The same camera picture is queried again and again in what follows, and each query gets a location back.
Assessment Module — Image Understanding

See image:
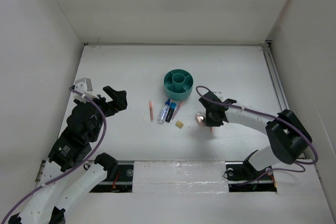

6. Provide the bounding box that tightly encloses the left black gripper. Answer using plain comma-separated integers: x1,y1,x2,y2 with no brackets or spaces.
76,86,128,141

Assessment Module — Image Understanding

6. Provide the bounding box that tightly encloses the pink purple pen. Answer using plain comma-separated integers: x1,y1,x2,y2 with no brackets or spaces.
172,101,183,119

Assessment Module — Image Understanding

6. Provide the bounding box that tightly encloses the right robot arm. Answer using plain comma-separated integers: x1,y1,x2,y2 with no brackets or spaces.
199,91,312,184

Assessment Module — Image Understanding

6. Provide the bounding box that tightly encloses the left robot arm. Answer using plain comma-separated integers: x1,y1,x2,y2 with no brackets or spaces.
2,82,128,223

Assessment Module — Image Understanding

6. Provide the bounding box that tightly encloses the orange marker pen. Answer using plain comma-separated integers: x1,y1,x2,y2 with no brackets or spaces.
149,100,154,122

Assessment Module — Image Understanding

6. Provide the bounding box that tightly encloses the yellow eraser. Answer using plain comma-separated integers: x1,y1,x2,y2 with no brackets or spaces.
175,121,184,129

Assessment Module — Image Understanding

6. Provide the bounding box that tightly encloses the black marker blue cap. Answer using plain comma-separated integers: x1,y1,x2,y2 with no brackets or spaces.
165,102,176,122

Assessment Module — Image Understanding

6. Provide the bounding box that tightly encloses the clear spray bottle blue cap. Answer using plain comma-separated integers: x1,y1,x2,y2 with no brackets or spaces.
158,99,171,124

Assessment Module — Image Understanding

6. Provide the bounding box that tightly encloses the teal round compartment organizer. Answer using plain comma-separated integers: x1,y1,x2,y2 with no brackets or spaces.
163,69,194,101

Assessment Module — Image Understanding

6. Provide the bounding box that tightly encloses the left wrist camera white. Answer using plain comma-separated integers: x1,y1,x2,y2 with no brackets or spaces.
73,78,95,102

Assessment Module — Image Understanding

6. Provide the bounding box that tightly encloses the aluminium rail right side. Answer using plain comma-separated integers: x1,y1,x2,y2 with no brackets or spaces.
260,41,289,110

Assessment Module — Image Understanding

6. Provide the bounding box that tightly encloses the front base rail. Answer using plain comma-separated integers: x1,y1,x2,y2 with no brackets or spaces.
92,161,277,195

